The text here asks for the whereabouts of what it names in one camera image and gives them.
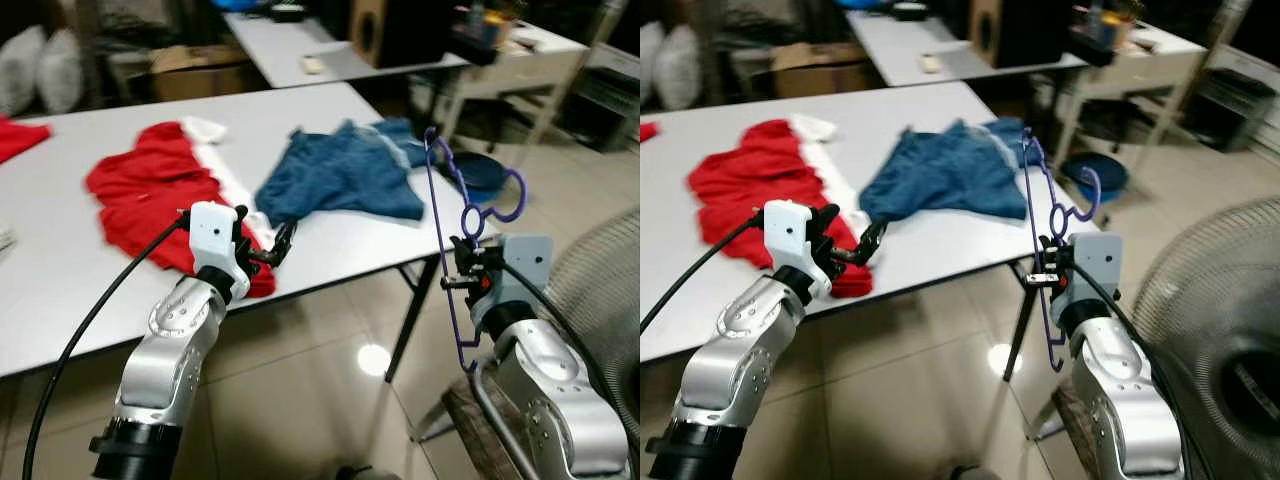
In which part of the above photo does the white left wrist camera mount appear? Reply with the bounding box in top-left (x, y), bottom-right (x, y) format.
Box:
top-left (763, 200), bottom-right (823, 299)
top-left (188, 201), bottom-right (251, 299)

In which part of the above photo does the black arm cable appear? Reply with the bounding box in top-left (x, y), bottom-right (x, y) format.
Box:
top-left (500, 258), bottom-right (641, 451)
top-left (1080, 262), bottom-right (1201, 480)
top-left (640, 212), bottom-right (766, 336)
top-left (22, 212), bottom-right (193, 480)

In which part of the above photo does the red and white garment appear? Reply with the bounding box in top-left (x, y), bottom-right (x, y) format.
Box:
top-left (85, 117), bottom-right (278, 299)
top-left (686, 115), bottom-right (873, 299)

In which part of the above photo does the blue plastic basin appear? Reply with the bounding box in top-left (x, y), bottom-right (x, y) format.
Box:
top-left (455, 152), bottom-right (519, 204)
top-left (1060, 152), bottom-right (1131, 204)

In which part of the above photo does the large white table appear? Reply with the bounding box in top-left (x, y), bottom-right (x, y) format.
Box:
top-left (0, 82), bottom-right (501, 379)
top-left (640, 80), bottom-right (1101, 363)

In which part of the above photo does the white pillow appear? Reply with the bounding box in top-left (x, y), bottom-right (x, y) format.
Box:
top-left (38, 28), bottom-right (84, 114)
top-left (640, 22), bottom-right (669, 106)
top-left (0, 25), bottom-right (46, 116)
top-left (662, 25), bottom-right (701, 111)

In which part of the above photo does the narrow white table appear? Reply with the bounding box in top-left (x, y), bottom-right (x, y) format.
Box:
top-left (845, 8), bottom-right (1091, 87)
top-left (225, 10), bottom-right (471, 89)

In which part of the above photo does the beige desk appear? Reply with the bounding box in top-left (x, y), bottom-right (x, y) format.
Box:
top-left (440, 20), bottom-right (591, 151)
top-left (1060, 20), bottom-right (1209, 151)

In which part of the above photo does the blue denim garment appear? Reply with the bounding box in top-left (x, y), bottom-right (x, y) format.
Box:
top-left (255, 118), bottom-right (441, 229)
top-left (858, 118), bottom-right (1031, 223)

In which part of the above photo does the black wooden speaker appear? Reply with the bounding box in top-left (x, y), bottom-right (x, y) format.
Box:
top-left (348, 0), bottom-right (453, 69)
top-left (968, 0), bottom-right (1069, 69)

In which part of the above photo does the brown cardboard box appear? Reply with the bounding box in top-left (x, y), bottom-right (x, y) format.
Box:
top-left (150, 45), bottom-right (259, 101)
top-left (770, 42), bottom-right (876, 99)

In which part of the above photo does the purple plastic hanger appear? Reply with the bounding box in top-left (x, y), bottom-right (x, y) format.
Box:
top-left (1020, 127), bottom-right (1103, 373)
top-left (422, 127), bottom-right (528, 374)

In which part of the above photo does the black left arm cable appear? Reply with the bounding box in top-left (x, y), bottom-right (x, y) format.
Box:
top-left (22, 212), bottom-right (193, 480)
top-left (640, 212), bottom-right (766, 336)

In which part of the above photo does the brown wooden stool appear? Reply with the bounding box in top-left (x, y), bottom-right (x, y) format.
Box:
top-left (1050, 380), bottom-right (1091, 471)
top-left (440, 375), bottom-right (521, 480)

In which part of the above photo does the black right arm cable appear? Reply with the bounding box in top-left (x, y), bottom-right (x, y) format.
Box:
top-left (500, 258), bottom-right (641, 451)
top-left (1080, 262), bottom-right (1201, 480)

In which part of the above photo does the black table leg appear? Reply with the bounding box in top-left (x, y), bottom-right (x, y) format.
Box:
top-left (385, 255), bottom-right (441, 383)
top-left (1003, 285), bottom-right (1036, 383)

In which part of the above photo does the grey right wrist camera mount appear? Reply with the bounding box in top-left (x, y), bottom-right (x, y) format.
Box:
top-left (488, 235), bottom-right (554, 331)
top-left (1065, 232), bottom-right (1124, 311)

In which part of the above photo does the black tray with bottles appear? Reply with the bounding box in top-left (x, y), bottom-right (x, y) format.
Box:
top-left (1070, 5), bottom-right (1126, 66)
top-left (448, 5), bottom-right (506, 66)

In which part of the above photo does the black audio equipment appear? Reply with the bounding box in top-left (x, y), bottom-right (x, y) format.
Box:
top-left (1180, 65), bottom-right (1266, 153)
top-left (560, 65), bottom-right (641, 153)

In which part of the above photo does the grey wire floor fan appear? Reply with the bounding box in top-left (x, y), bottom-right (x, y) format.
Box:
top-left (545, 207), bottom-right (641, 421)
top-left (1130, 195), bottom-right (1280, 480)

